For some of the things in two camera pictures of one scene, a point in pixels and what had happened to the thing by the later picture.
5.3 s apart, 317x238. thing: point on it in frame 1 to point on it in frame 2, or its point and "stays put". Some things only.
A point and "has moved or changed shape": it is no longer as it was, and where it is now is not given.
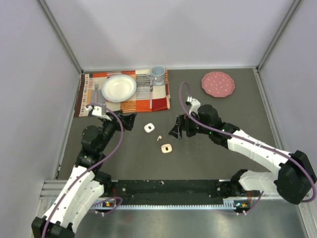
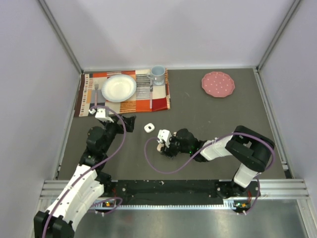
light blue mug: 157,75 stays put
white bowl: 119,88 stays put
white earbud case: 149,128 stays put
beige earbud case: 166,148 has moved or changed shape
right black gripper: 184,124 to 169,151
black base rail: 173,192 stays put
